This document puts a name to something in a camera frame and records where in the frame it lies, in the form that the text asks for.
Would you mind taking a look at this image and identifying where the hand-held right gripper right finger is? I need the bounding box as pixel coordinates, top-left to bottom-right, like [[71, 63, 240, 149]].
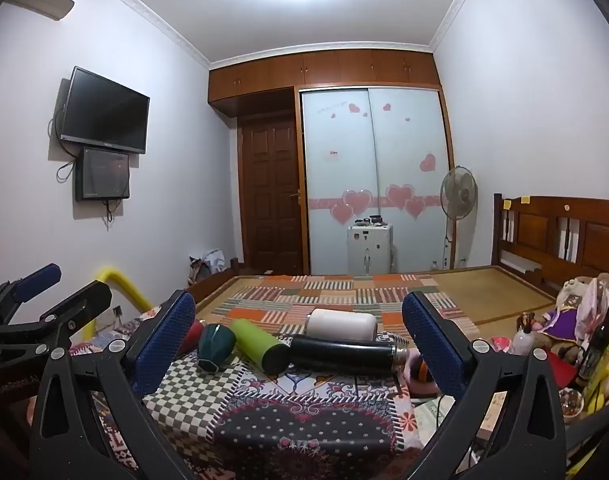
[[401, 290, 569, 480]]

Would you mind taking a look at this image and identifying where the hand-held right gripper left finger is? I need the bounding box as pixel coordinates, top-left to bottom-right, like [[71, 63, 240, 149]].
[[27, 290, 198, 480]]

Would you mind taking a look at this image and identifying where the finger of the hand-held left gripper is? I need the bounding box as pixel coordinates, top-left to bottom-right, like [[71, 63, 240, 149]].
[[0, 263, 63, 327], [0, 280, 114, 359]]

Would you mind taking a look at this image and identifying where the dark green cup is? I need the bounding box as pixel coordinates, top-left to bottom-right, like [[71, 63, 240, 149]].
[[198, 323, 238, 374]]

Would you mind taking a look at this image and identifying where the red cup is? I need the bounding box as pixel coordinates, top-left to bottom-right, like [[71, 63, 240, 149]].
[[176, 318, 206, 356]]

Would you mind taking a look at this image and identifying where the white cup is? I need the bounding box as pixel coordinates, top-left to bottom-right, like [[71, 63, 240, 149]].
[[305, 308, 378, 344]]

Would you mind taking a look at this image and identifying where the yellow padded pipe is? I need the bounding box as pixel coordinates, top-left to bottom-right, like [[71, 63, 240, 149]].
[[84, 267, 156, 343]]

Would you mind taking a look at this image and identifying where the checkered cloth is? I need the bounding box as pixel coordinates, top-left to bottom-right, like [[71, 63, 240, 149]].
[[141, 354, 246, 442]]

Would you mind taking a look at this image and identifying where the wooden bed footboard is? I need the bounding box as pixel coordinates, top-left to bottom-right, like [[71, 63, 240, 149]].
[[186, 257, 241, 306]]

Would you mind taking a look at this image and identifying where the pile of clutter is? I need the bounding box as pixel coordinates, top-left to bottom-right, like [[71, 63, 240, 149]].
[[188, 248, 228, 286]]

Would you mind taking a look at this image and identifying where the black thermos flask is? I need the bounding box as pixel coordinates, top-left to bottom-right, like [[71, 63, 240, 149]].
[[287, 334, 411, 379]]

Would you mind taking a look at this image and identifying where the clear pump bottle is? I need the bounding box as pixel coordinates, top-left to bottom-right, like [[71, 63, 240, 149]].
[[511, 312, 538, 356]]

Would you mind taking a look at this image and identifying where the lime green bottle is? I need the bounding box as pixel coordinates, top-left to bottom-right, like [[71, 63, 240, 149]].
[[231, 318, 290, 376]]

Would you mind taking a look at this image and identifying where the small black monitor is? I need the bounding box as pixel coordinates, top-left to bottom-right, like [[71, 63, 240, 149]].
[[75, 147, 131, 203]]

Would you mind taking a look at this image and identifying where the purple stuffed toy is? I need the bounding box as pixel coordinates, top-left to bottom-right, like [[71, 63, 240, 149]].
[[531, 280, 609, 361]]

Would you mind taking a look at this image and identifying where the patchwork blanket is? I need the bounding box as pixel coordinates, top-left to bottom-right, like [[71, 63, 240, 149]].
[[196, 273, 481, 342]]

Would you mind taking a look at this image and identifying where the floral printed tablecloth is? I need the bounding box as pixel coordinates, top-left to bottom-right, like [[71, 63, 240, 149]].
[[68, 305, 428, 480]]

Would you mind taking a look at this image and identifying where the small glass jar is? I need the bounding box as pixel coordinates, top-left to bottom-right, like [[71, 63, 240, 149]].
[[559, 387, 586, 419]]

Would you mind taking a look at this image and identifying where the standing fan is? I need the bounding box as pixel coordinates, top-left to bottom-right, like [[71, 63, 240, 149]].
[[439, 165, 480, 269]]

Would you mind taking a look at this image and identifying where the dark glass bottle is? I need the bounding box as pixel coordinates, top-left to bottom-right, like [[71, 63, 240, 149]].
[[577, 293, 609, 392]]

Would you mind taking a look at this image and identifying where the pink plastic bag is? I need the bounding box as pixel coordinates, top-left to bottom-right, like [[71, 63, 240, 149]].
[[573, 273, 609, 342]]

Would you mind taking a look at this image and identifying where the yellow plush toy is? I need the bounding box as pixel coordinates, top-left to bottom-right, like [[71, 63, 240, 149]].
[[583, 332, 609, 408]]

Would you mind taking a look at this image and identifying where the brown wooden door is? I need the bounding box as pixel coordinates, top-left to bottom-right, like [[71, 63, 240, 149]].
[[236, 114, 306, 272]]

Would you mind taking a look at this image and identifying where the wooden wardrobe with glass doors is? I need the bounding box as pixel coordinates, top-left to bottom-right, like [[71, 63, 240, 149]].
[[207, 48, 458, 277]]

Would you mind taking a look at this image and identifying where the black monitor cable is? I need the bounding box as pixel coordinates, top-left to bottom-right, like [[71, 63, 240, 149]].
[[103, 198, 124, 232]]

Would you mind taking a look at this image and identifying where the black television cable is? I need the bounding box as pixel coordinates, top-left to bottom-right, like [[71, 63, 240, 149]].
[[48, 117, 78, 184]]

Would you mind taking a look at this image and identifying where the wall-mounted black television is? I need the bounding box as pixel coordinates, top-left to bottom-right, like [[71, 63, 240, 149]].
[[59, 65, 151, 155]]

